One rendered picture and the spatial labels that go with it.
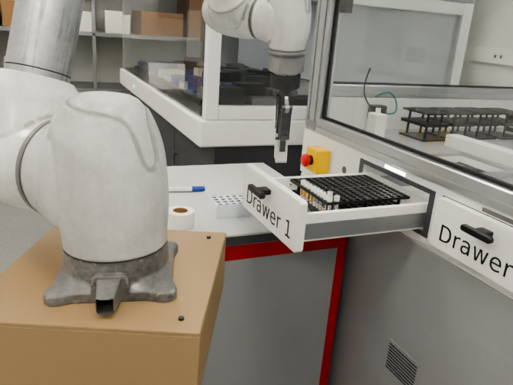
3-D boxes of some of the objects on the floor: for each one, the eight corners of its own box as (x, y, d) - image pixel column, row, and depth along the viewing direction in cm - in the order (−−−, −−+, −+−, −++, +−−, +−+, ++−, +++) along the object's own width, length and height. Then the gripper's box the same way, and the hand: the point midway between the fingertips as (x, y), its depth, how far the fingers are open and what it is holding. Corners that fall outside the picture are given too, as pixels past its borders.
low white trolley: (140, 499, 138) (140, 244, 114) (108, 361, 192) (104, 168, 168) (324, 444, 161) (355, 222, 137) (250, 334, 215) (263, 162, 191)
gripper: (305, 79, 119) (298, 172, 129) (295, 65, 132) (289, 150, 143) (274, 79, 118) (269, 172, 129) (267, 64, 131) (263, 150, 142)
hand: (280, 148), depth 134 cm, fingers closed
